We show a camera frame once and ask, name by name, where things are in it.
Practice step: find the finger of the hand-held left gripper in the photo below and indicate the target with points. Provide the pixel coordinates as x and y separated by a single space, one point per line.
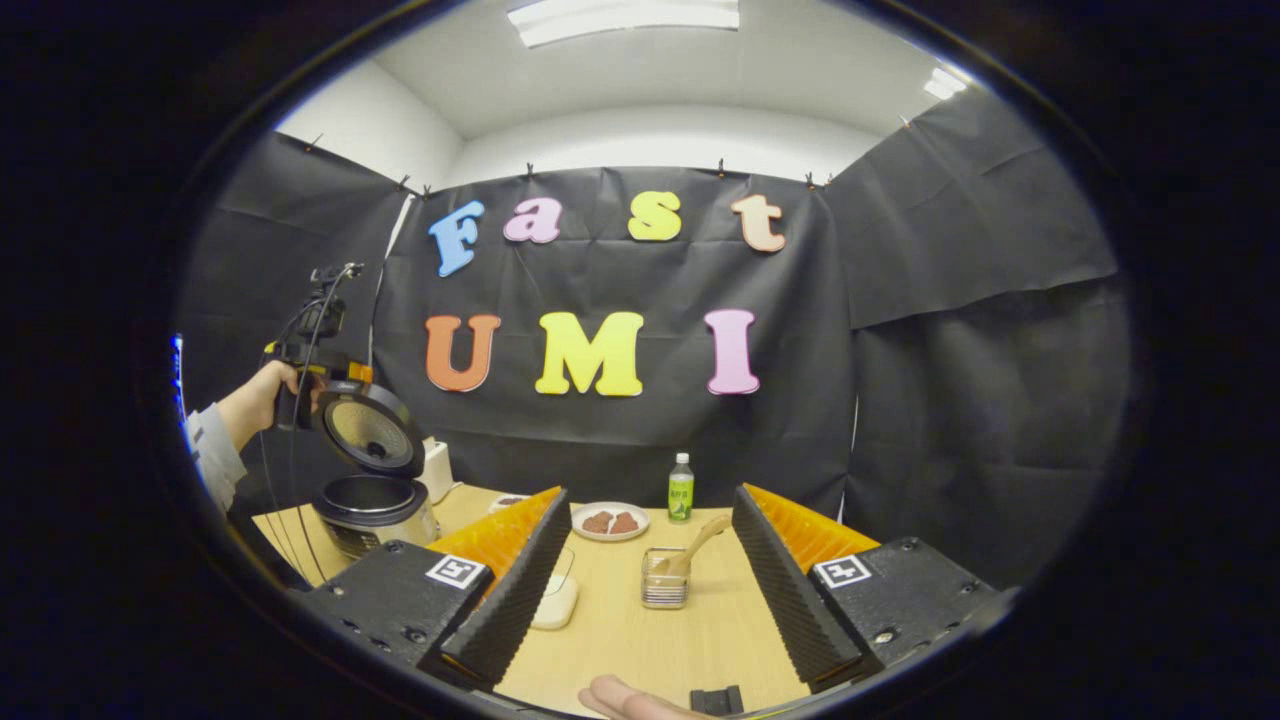
358 373

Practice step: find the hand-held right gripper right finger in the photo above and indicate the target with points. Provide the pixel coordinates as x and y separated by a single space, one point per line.
785 590

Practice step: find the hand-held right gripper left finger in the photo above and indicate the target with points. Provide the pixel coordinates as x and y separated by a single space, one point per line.
520 595

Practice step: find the wooden spoon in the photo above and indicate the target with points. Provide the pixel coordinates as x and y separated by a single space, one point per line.
700 540

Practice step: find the silver black rice cooker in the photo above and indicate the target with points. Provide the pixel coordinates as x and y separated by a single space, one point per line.
375 520

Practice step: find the white utensil holder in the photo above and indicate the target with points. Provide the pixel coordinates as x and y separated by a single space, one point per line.
437 470

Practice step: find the white round plate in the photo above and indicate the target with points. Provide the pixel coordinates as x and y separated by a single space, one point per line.
578 522

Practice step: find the white divided snack dish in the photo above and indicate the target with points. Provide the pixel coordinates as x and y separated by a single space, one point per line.
508 502

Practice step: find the red meat piece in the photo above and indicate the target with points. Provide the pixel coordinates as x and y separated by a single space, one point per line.
597 522
625 522

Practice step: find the green label drink bottle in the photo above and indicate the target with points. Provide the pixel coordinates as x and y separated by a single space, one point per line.
681 495

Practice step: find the large ceiling light panel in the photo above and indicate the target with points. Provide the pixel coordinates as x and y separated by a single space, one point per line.
620 20

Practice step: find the small ceiling light panel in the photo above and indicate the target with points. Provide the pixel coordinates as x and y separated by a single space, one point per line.
945 83

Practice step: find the small black bracket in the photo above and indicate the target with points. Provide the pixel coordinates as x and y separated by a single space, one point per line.
718 702

